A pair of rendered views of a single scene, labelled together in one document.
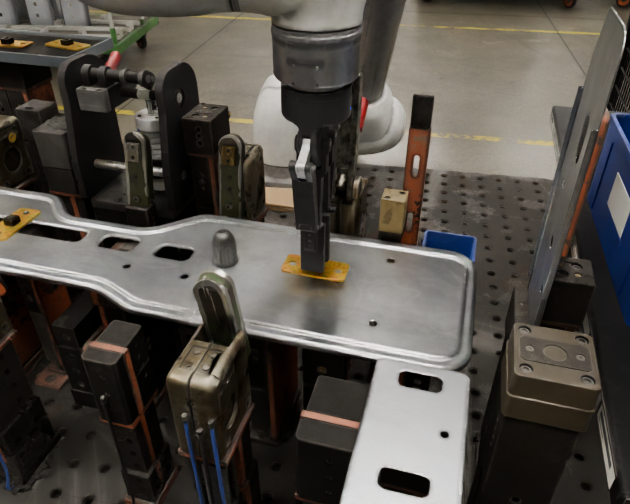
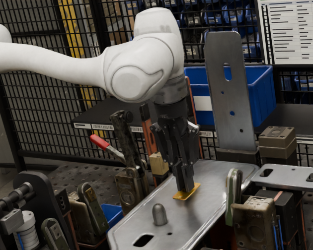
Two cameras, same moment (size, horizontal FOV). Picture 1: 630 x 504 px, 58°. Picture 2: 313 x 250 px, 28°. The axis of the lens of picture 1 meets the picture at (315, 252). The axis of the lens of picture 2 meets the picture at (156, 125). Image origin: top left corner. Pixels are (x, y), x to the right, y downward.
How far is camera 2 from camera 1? 1.33 m
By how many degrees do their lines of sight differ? 62
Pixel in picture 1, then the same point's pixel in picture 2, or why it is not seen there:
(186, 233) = (124, 237)
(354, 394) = (264, 192)
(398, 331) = not seen: hidden behind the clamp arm
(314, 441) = (286, 201)
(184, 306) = (196, 230)
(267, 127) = not seen: outside the picture
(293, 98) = (179, 105)
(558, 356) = (277, 131)
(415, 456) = (302, 174)
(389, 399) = (274, 178)
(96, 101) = (18, 219)
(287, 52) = (177, 86)
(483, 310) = not seen: hidden behind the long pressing
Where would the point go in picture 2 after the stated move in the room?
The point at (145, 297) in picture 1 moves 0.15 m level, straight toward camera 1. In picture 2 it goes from (184, 243) to (252, 229)
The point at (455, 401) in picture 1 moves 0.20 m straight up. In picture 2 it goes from (278, 166) to (269, 93)
